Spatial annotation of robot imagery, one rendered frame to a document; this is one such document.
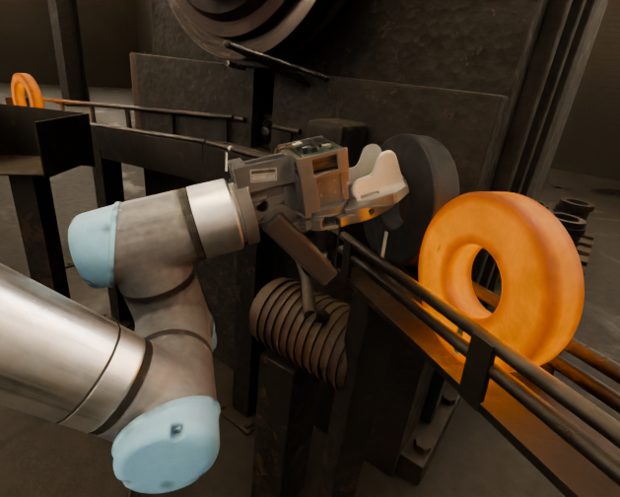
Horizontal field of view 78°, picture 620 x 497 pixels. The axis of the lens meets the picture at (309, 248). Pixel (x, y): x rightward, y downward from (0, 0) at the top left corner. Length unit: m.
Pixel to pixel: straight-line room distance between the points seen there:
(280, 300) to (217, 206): 0.32
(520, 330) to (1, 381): 0.35
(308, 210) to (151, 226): 0.15
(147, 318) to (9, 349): 0.15
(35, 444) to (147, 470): 0.90
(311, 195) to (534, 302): 0.21
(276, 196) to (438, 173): 0.17
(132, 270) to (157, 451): 0.16
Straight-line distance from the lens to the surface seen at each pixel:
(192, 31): 0.92
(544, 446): 0.34
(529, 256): 0.32
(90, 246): 0.39
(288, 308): 0.64
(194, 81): 1.07
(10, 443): 1.25
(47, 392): 0.30
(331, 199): 0.41
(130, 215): 0.38
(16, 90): 1.85
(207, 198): 0.38
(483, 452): 1.26
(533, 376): 0.31
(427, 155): 0.43
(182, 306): 0.41
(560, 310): 0.32
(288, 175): 0.39
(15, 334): 0.29
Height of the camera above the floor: 0.87
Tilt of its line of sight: 24 degrees down
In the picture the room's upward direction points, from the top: 7 degrees clockwise
